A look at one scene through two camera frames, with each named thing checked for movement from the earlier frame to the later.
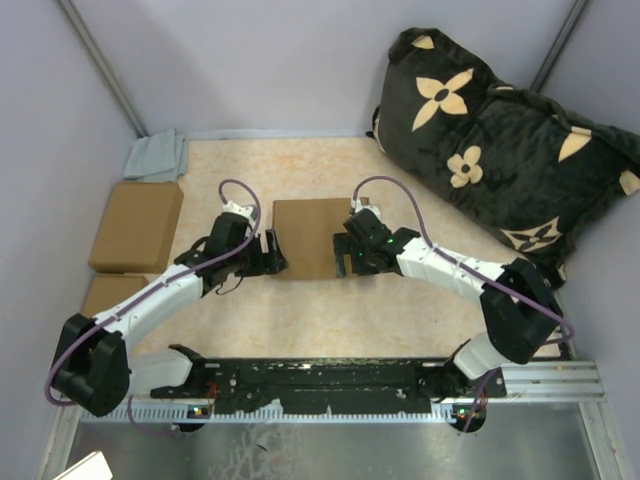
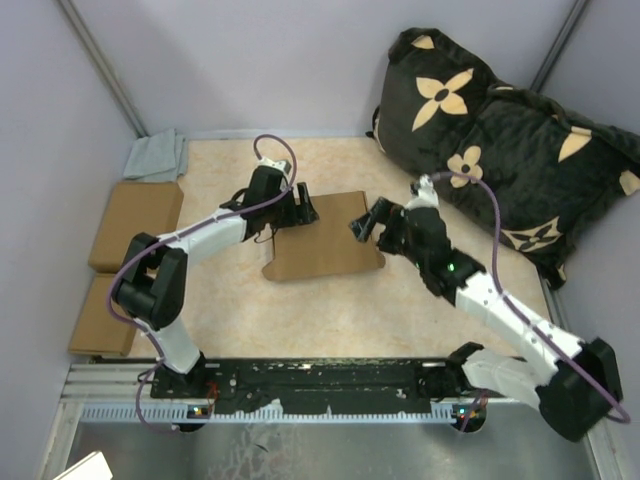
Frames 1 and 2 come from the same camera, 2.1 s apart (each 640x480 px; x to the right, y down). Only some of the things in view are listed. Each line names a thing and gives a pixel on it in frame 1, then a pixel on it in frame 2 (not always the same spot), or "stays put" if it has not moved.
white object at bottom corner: [93, 467] stays put
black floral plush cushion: [525, 174] stays put
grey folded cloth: [162, 157] stays put
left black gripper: [266, 263] to [298, 214]
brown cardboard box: [304, 230] stays put
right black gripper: [345, 244] to [395, 215]
